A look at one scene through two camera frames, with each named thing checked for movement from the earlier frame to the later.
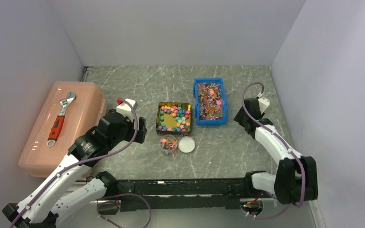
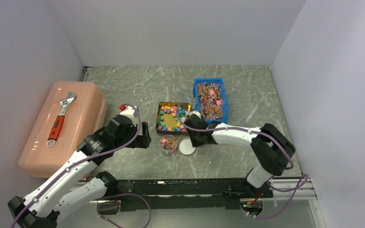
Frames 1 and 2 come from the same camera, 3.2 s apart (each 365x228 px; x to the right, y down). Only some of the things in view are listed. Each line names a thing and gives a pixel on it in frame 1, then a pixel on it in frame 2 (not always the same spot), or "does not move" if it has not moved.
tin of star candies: (173, 118) does not move
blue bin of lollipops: (210, 100) does not move
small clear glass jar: (168, 144) does not move
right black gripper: (239, 117) to (195, 143)
